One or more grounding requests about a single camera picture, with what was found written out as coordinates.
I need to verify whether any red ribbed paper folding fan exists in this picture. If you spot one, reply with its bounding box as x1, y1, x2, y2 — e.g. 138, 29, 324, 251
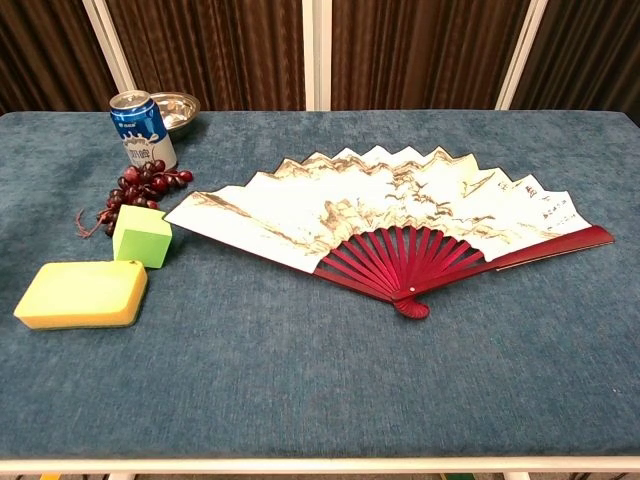
163, 144, 615, 320

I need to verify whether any blue table cloth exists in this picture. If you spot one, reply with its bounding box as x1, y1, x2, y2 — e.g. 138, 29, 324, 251
0, 109, 640, 460

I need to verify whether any green foam cube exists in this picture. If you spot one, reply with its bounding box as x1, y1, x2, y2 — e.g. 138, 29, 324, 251
112, 203, 174, 271

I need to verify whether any dark red grape bunch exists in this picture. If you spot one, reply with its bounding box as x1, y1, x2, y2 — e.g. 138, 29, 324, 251
75, 159, 194, 239

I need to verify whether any small steel bowl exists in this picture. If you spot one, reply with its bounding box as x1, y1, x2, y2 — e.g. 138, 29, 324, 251
148, 91, 202, 142

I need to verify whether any blue white drink can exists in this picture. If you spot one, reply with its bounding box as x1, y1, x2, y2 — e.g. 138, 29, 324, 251
109, 90, 179, 172

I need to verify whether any brown curtain partition panel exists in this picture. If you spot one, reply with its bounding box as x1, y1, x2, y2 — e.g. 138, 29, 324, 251
509, 0, 640, 124
82, 0, 319, 112
0, 0, 119, 117
315, 0, 549, 112

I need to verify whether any white table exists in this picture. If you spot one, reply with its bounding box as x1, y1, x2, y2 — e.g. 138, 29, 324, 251
0, 455, 640, 480

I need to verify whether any yellow sponge block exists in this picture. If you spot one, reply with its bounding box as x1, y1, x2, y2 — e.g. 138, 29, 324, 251
13, 260, 149, 331

